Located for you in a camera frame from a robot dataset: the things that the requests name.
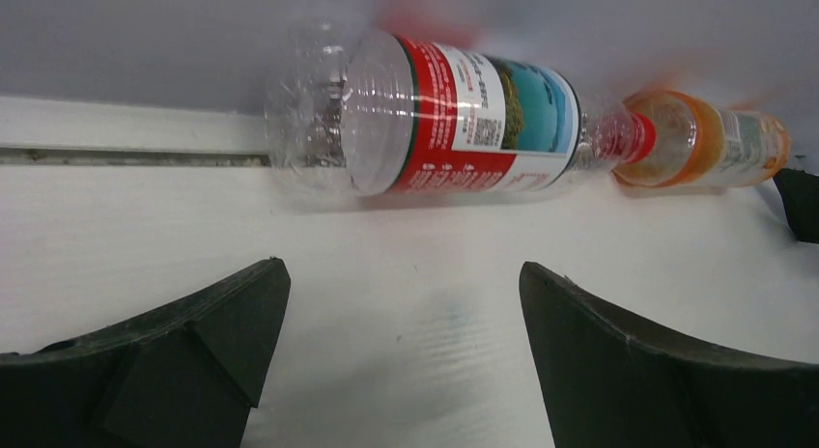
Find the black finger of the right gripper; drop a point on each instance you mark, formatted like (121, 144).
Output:
(798, 190)

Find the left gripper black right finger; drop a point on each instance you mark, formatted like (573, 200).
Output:
(612, 378)

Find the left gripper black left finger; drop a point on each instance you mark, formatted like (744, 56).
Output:
(185, 374)

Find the orange drink bottle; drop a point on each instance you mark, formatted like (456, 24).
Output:
(686, 141)

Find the red-blue label bottle red cap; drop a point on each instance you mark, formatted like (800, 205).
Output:
(374, 113)

